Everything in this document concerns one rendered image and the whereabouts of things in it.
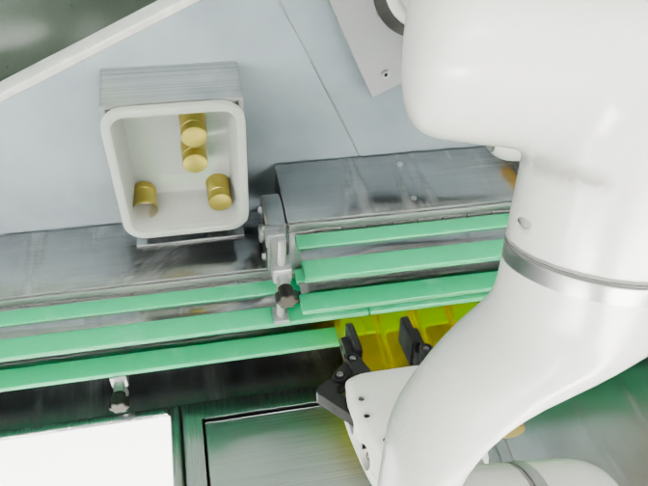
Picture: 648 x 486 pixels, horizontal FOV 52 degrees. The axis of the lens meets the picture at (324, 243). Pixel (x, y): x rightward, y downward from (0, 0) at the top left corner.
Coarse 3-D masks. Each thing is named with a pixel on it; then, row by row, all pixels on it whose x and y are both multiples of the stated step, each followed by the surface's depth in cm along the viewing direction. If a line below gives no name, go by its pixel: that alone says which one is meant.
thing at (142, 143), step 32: (128, 128) 89; (160, 128) 90; (224, 128) 92; (128, 160) 92; (160, 160) 94; (224, 160) 96; (128, 192) 91; (160, 192) 99; (192, 192) 99; (128, 224) 92; (160, 224) 95; (192, 224) 96; (224, 224) 96
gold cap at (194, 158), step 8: (184, 144) 91; (184, 152) 90; (192, 152) 89; (200, 152) 89; (184, 160) 89; (192, 160) 90; (200, 160) 90; (184, 168) 90; (192, 168) 91; (200, 168) 91
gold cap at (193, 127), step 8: (184, 120) 87; (192, 120) 87; (200, 120) 87; (184, 128) 86; (192, 128) 86; (200, 128) 86; (184, 136) 86; (192, 136) 87; (200, 136) 87; (192, 144) 88; (200, 144) 88
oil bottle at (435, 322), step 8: (416, 312) 100; (424, 312) 100; (432, 312) 100; (440, 312) 100; (448, 312) 100; (424, 320) 99; (432, 320) 99; (440, 320) 99; (448, 320) 99; (424, 328) 98; (432, 328) 98; (440, 328) 98; (448, 328) 98; (424, 336) 97; (432, 336) 97; (440, 336) 97; (432, 344) 96
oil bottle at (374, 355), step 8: (368, 312) 99; (336, 320) 101; (344, 320) 98; (352, 320) 98; (360, 320) 98; (368, 320) 98; (376, 320) 98; (336, 328) 102; (344, 328) 97; (360, 328) 97; (368, 328) 97; (376, 328) 97; (344, 336) 96; (360, 336) 96; (368, 336) 96; (376, 336) 96; (368, 344) 95; (376, 344) 95; (384, 344) 96; (368, 352) 94; (376, 352) 95; (384, 352) 95; (368, 360) 94; (376, 360) 94; (384, 360) 94; (376, 368) 93; (384, 368) 93
